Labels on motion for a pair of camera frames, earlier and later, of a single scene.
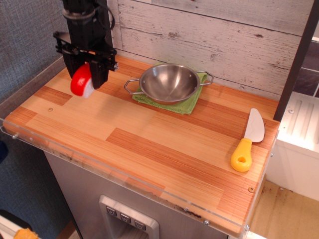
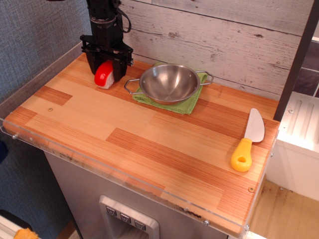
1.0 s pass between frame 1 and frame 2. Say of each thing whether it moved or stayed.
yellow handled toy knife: stayed
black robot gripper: moved
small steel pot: stayed
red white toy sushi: moved
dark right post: stayed
